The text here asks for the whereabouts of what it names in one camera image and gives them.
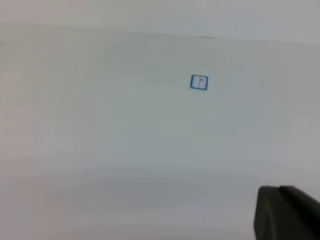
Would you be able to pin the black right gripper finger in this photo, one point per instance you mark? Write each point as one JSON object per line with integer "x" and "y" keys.
{"x": 286, "y": 213}

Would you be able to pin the blue square marker sticker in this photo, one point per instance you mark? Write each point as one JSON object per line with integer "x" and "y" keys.
{"x": 199, "y": 82}

